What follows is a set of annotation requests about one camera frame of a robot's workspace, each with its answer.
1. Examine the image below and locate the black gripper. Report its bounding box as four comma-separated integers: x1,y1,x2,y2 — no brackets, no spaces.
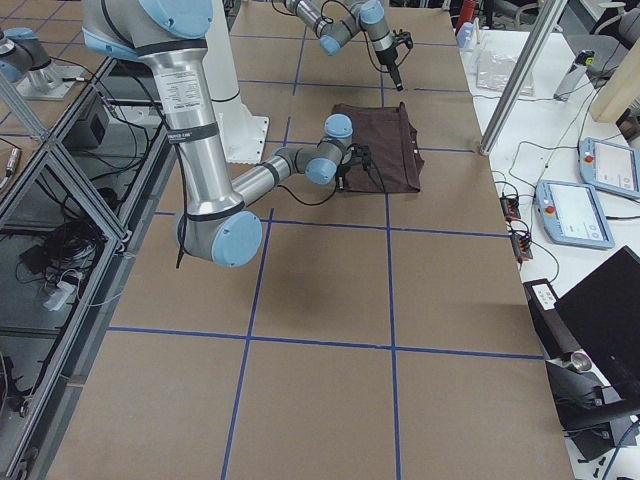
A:
375,48,404,91
336,153,351,191

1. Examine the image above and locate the brown t-shirt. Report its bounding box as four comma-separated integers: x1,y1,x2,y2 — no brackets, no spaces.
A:
332,102,424,193

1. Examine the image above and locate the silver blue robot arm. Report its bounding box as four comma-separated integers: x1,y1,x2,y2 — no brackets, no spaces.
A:
271,0,413,91
83,1,353,268

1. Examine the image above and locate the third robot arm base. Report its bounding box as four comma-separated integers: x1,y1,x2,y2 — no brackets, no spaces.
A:
1,27,86,101

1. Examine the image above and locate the red cylinder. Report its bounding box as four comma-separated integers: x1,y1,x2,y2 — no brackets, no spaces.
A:
457,0,476,28

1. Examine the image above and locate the clear plastic bag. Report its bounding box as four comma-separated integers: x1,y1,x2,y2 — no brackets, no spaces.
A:
476,50,519,92

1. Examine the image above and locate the orange black connector box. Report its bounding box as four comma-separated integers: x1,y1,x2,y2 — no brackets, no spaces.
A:
499,195,521,222

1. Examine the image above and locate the near teach pendant tablet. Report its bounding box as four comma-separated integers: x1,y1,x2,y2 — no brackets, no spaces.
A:
535,180,615,250

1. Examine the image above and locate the teach pendant tablet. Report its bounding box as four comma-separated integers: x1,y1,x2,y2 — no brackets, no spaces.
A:
535,180,615,250
578,137,639,200

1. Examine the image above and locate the far teach pendant tablet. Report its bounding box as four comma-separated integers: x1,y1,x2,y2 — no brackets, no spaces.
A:
578,137,639,200

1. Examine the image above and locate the black monitor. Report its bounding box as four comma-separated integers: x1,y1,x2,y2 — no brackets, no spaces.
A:
555,246,640,398

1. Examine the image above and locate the white power strip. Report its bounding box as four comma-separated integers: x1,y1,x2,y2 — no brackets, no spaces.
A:
43,280,76,311

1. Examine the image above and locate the black stand with metal cup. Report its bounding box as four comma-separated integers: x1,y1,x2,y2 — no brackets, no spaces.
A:
523,279,639,460

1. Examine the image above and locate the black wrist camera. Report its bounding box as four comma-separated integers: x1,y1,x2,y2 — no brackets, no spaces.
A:
346,144,372,172
393,29,414,50

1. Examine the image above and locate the aluminium frame post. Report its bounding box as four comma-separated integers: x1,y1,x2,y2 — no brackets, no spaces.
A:
479,0,568,156

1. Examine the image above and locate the aluminium side frame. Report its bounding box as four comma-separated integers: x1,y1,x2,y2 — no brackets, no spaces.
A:
1,60,172,479

